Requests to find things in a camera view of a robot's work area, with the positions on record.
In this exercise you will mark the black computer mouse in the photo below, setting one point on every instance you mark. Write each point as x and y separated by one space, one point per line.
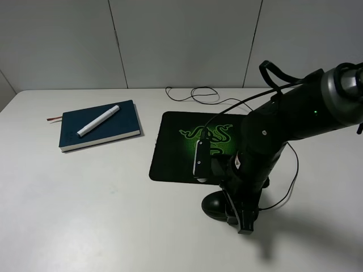
215 206

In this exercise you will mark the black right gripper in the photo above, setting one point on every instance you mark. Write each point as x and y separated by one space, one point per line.
242 177

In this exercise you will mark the black green Razer mousepad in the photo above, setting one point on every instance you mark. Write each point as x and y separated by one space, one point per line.
176 143

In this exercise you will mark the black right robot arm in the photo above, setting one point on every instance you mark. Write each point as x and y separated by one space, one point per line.
321 102

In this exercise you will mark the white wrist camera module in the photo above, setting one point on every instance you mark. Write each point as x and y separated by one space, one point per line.
202 161

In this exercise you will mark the white marker pen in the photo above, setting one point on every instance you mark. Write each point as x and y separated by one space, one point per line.
99 120

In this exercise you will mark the dark blue hardcover notebook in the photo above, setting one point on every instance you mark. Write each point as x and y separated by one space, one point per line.
123 124

